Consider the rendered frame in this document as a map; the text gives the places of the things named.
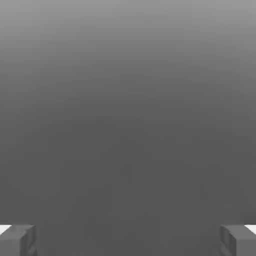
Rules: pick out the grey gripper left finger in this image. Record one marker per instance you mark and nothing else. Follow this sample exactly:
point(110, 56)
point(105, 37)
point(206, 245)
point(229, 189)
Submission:
point(16, 242)

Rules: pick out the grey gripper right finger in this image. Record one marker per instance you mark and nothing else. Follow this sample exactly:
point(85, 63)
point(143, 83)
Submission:
point(240, 242)

